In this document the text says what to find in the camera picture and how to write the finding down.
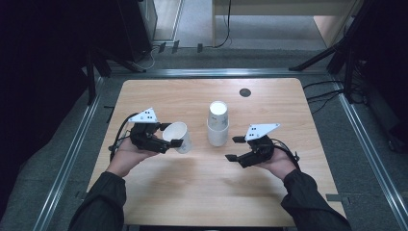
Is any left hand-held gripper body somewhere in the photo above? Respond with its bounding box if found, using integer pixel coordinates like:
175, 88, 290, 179
128, 107, 171, 154

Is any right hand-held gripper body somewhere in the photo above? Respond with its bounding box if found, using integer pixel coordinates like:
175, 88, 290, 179
239, 122, 281, 169

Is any single white printed paper cup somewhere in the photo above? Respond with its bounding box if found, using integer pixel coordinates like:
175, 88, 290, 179
162, 121, 193, 155

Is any stack of white paper cups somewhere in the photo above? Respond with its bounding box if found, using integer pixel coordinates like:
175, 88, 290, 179
206, 100, 230, 147

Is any person's right hand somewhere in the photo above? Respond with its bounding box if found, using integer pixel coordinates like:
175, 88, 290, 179
256, 143, 301, 181

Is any person's left hand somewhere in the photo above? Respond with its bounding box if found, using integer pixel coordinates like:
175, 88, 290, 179
106, 138, 160, 178

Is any black metal stand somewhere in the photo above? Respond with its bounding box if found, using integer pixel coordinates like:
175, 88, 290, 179
84, 47, 147, 106

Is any dark cabinet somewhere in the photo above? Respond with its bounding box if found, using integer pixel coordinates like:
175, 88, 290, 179
116, 0, 159, 63

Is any light wooden panel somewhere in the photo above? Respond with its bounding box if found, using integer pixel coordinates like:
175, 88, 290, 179
153, 0, 185, 42

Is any black tripod stand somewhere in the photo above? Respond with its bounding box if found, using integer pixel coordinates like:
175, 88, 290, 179
288, 0, 373, 104

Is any black curtain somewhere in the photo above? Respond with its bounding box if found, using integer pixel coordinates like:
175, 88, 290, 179
355, 0, 408, 129
0, 0, 121, 222

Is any light wooden furniture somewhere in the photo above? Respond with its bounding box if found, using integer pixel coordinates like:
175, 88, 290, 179
211, 0, 364, 48

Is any right hand-held gripper black cable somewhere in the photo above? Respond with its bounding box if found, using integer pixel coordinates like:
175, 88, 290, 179
270, 137, 301, 171

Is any white floor cable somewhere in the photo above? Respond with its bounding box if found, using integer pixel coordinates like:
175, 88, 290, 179
136, 46, 161, 71

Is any metal floor rail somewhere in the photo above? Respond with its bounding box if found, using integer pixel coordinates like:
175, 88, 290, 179
33, 76, 107, 231
331, 80, 408, 231
109, 67, 335, 80

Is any black floor cable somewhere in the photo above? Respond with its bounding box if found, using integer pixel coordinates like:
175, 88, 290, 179
311, 94, 338, 115
306, 90, 344, 102
302, 80, 344, 90

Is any black hanging cable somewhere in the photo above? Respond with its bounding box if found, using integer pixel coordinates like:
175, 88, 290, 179
213, 0, 233, 49

